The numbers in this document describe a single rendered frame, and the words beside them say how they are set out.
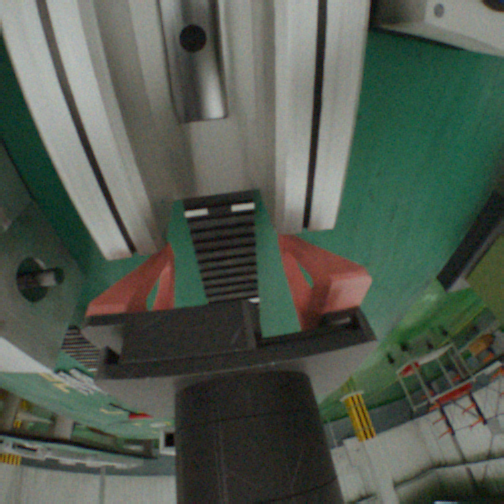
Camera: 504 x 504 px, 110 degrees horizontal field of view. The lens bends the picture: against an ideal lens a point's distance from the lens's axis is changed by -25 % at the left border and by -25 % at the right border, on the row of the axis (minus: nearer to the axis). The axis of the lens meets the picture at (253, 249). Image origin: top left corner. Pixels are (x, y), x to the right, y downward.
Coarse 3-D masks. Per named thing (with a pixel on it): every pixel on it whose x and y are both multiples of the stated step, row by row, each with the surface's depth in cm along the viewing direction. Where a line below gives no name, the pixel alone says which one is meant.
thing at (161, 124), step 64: (0, 0) 3; (64, 0) 3; (128, 0) 6; (192, 0) 6; (256, 0) 6; (320, 0) 4; (64, 64) 4; (128, 64) 6; (192, 64) 7; (256, 64) 8; (320, 64) 6; (64, 128) 5; (128, 128) 6; (192, 128) 10; (256, 128) 10; (320, 128) 7; (128, 192) 7; (192, 192) 12; (320, 192) 8; (128, 256) 9
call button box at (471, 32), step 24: (384, 0) 8; (408, 0) 7; (432, 0) 6; (456, 0) 6; (480, 0) 5; (384, 24) 8; (408, 24) 7; (432, 24) 6; (456, 24) 6; (480, 24) 6; (456, 48) 10; (480, 48) 8
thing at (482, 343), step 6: (486, 336) 353; (474, 342) 366; (480, 342) 352; (486, 342) 344; (492, 342) 342; (474, 348) 366; (480, 348) 351; (486, 348) 358; (474, 354) 365; (96, 432) 248; (102, 432) 249
